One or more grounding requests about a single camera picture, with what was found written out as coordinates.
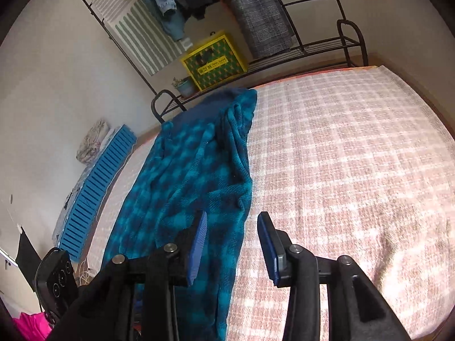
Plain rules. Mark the blue plaid fleece jacket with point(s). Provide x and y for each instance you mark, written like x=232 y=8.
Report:
x=185 y=170

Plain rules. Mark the green white striped cloth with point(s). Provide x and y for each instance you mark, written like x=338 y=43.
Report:
x=142 y=35

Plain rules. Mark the black hanging cloth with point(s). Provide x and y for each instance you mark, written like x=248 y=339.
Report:
x=26 y=255

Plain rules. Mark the small potted plant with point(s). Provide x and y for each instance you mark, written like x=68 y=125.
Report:
x=186 y=88

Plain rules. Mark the hanging grey plaid coat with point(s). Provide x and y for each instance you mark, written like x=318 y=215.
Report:
x=259 y=21

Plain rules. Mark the person's left forearm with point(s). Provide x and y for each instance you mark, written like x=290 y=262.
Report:
x=32 y=328

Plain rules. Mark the bed with pink checked sheet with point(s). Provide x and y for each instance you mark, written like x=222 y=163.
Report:
x=337 y=167

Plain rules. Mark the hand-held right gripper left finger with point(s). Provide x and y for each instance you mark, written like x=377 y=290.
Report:
x=197 y=252

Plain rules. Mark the yellow green box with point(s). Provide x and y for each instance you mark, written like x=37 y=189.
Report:
x=213 y=62

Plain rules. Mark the grey patterned cloth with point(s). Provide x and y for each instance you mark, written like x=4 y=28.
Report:
x=65 y=213

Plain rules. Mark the black metal clothes rack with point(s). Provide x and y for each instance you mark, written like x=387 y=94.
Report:
x=327 y=45

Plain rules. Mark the hanging denim jacket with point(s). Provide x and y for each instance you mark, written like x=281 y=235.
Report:
x=167 y=7

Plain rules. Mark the floral cloth bundle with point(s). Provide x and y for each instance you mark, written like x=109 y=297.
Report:
x=92 y=142

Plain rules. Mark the blue slatted panel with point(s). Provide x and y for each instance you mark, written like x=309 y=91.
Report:
x=92 y=199

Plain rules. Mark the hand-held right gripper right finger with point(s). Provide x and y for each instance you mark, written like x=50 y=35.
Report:
x=268 y=252

